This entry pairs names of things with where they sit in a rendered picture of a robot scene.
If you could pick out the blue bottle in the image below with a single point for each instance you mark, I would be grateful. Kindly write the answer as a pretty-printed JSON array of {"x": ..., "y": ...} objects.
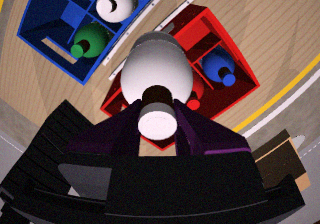
[{"x": 219, "y": 66}]

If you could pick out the blue plastic crate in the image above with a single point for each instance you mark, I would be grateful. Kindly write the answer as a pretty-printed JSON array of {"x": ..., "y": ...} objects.
[{"x": 59, "y": 20}]

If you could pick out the dark red crate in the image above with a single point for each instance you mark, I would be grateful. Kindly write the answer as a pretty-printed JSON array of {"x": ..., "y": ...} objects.
[{"x": 196, "y": 42}]

